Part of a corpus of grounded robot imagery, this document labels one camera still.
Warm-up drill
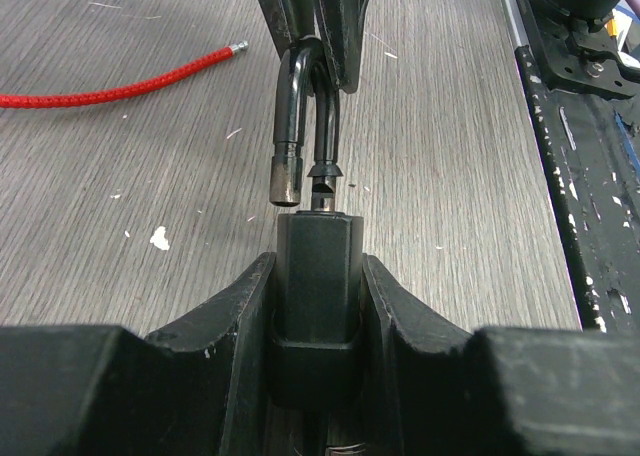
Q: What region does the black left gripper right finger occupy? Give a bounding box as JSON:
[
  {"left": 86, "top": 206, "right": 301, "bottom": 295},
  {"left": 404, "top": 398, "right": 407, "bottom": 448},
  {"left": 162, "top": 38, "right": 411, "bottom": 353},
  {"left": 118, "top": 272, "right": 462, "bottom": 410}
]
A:
[{"left": 363, "top": 256, "right": 639, "bottom": 455}]

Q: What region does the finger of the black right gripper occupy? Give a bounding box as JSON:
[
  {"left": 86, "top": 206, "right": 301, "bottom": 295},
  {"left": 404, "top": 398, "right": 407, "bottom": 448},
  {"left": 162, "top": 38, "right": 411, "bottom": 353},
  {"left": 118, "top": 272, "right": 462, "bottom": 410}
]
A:
[
  {"left": 314, "top": 0, "right": 370, "bottom": 94},
  {"left": 258, "top": 0, "right": 320, "bottom": 58}
]

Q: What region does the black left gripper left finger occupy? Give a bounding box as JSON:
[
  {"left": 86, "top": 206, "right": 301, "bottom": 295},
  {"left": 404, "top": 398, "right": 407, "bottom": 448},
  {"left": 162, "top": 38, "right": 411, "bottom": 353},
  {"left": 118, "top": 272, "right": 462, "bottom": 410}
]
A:
[{"left": 1, "top": 253, "right": 275, "bottom": 455}]

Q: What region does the black padlock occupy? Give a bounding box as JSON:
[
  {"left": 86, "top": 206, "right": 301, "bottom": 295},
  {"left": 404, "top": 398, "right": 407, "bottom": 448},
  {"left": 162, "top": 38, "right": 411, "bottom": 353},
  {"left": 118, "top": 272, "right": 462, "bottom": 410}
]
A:
[{"left": 268, "top": 37, "right": 364, "bottom": 411}]

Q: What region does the red cable seal lock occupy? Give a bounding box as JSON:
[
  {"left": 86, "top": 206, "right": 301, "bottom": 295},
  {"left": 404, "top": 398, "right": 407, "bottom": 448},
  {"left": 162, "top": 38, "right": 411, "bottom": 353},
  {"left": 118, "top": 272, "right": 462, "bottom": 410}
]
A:
[{"left": 1, "top": 40, "right": 249, "bottom": 110}]

